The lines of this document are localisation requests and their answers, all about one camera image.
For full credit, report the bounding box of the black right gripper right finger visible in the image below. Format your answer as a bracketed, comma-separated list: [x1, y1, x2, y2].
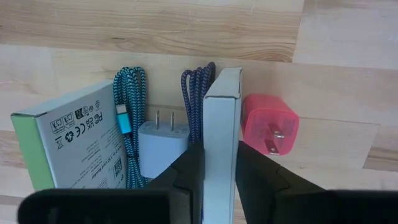
[236, 140, 326, 224]

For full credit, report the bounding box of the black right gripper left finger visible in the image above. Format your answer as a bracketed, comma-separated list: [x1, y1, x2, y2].
[146, 141, 205, 224]

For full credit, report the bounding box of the white product box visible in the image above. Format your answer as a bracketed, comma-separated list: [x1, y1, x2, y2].
[202, 67, 243, 224]

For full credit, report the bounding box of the pink wall charger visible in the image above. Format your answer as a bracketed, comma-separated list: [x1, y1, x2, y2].
[241, 93, 300, 156]

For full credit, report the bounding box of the white wall charger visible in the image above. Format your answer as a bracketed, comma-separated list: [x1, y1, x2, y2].
[137, 110, 190, 180]

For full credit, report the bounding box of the white box with green side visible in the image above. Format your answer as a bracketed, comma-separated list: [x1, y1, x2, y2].
[11, 80, 128, 190]

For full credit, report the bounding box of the teal braided cable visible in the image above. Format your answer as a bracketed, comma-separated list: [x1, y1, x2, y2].
[112, 66, 149, 190]

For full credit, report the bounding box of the dark blue braided cable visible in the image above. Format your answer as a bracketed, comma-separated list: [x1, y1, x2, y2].
[180, 61, 217, 146]

